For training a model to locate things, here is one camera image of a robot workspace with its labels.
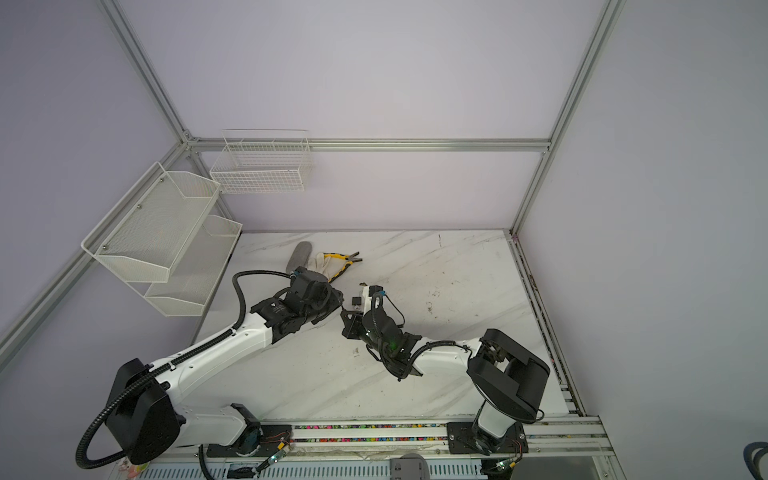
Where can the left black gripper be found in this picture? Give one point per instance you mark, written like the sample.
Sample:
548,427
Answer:
334,299

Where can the white work glove yellow cuff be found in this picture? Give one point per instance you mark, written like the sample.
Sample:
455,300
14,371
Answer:
320,263

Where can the grey round object bottom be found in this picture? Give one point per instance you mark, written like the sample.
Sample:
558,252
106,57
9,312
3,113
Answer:
410,466

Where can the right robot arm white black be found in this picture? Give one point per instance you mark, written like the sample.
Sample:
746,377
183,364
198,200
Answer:
510,378

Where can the grey oval sharpening stone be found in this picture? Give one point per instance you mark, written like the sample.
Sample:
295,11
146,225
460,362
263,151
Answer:
299,257

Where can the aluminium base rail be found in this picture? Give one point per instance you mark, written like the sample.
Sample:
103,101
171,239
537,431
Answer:
569,448

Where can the white wire basket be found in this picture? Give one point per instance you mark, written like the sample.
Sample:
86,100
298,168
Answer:
255,161

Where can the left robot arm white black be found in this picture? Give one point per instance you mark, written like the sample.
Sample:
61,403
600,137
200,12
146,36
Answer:
148,410

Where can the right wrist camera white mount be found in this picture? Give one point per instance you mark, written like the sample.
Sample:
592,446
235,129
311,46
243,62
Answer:
371,297

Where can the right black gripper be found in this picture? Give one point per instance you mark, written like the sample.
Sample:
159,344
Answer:
350,327

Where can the yellow black pliers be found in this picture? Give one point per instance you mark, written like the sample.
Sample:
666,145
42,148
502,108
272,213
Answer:
334,265

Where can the white two-tier mesh shelf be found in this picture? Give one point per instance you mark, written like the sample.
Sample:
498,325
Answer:
165,241

